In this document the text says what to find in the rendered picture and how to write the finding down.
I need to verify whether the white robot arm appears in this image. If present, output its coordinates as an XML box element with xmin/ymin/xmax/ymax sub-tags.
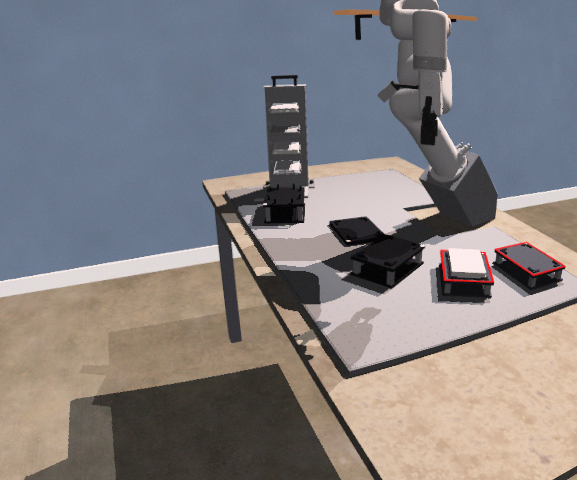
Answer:
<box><xmin>377</xmin><ymin>0</ymin><xmax>472</xmax><ymax>182</ymax></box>

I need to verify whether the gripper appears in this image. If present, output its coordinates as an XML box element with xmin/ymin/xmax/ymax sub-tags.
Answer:
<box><xmin>413</xmin><ymin>67</ymin><xmax>447</xmax><ymax>145</ymax></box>

